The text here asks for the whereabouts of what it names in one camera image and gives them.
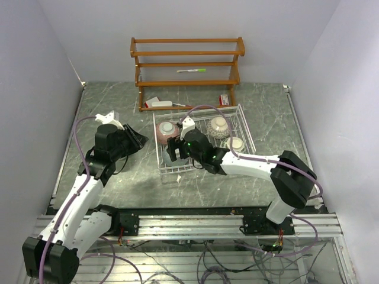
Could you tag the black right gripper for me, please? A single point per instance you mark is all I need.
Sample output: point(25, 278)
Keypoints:
point(173, 144)

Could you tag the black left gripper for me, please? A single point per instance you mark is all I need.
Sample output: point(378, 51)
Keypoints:
point(137, 140)

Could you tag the red floral pattern bowl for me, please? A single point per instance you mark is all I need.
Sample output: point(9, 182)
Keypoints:
point(166, 130)

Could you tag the blue dotted bowl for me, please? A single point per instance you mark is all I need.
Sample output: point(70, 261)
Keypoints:
point(169, 163)

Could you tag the white wire dish rack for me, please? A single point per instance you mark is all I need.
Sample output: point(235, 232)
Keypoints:
point(201, 117)

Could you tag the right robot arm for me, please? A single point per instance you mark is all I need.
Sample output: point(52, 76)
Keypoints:
point(291, 177)

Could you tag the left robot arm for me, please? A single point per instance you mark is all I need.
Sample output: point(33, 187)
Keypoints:
point(54, 255)

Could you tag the wooden shelf rack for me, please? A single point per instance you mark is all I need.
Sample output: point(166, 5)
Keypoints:
point(156, 61)

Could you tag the red white card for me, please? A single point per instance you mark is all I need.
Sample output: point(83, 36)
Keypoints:
point(149, 103)

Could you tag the red tipped pen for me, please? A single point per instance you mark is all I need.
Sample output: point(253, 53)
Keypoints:
point(179, 105)

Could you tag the white rectangular eraser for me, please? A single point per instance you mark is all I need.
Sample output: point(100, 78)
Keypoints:
point(163, 104)

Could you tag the purple pattern cream bowl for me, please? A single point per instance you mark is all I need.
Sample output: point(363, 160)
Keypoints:
point(217, 128)

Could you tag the green leaf pattern bowl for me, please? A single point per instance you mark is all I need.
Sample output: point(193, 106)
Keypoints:
point(237, 143)

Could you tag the red white small box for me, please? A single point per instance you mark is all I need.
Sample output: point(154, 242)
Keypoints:
point(224, 100)

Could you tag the green capped marker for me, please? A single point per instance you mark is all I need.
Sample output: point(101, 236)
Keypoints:
point(191, 71)

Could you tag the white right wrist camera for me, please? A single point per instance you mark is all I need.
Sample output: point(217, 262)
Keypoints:
point(186, 125)

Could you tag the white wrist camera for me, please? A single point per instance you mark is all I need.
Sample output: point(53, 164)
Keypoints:
point(186, 125)
point(110, 118)

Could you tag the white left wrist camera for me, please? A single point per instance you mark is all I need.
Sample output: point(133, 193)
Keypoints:
point(110, 118)

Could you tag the aluminium mounting rail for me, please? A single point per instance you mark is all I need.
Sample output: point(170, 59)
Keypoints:
point(183, 227)

